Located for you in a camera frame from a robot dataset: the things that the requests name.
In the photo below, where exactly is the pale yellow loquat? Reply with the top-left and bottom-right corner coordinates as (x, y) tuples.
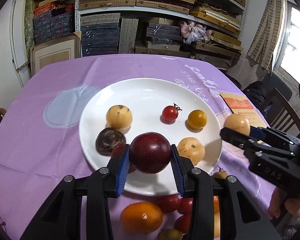
(224, 114), (250, 135)

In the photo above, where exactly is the large yellow loquat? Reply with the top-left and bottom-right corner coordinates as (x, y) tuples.
(177, 137), (206, 165)

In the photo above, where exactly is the small yellow tomato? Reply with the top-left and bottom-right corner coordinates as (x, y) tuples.
(187, 109), (207, 129)

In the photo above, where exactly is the dark red plum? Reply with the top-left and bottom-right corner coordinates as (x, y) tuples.
(110, 144), (135, 173)
(129, 132), (171, 174)

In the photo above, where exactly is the small red cherry tomato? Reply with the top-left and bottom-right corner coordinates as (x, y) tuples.
(161, 103), (182, 122)

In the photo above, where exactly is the dark wrinkled passion fruit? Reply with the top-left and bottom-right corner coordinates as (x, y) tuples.
(95, 127), (126, 155)

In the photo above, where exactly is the yellow loquat fruit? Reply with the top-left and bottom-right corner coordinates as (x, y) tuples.
(106, 105), (133, 130)

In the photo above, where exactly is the person's right hand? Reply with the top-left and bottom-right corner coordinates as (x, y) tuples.
(267, 187), (300, 219)

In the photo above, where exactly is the small yellow loquat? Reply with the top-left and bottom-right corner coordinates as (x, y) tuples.
(212, 167), (228, 179)

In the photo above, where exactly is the dark wooden chair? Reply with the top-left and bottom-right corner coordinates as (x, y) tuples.
(260, 88), (300, 138)

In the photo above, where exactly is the brown paper envelope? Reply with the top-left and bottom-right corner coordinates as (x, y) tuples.
(221, 93), (268, 128)

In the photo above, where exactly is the orange mandarin with leaf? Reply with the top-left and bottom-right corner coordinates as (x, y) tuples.
(213, 196), (220, 238)

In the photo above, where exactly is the checkered curtain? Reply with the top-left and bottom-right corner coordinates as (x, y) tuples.
(247, 0), (283, 74)

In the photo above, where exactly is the white oval plate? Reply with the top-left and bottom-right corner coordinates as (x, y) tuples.
(78, 77), (223, 197)

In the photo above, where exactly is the pink crumpled cloth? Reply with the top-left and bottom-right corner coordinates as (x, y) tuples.
(179, 21), (213, 45)

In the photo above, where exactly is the framed picture in cardboard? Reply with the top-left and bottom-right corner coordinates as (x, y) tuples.
(30, 31), (82, 76)

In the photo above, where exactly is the metal storage shelf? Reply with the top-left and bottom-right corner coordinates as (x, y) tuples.
(33, 0), (248, 71)

